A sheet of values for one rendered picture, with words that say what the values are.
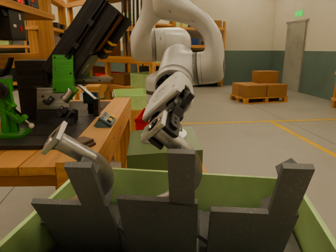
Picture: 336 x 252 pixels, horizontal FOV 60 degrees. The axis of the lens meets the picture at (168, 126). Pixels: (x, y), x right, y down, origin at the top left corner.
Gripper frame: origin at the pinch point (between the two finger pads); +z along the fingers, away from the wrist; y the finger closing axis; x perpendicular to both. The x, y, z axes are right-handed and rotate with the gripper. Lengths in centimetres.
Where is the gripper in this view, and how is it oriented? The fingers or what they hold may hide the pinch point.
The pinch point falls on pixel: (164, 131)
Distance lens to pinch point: 50.3
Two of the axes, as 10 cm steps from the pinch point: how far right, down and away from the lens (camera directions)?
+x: 7.3, 6.0, 3.3
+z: -1.1, 5.8, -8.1
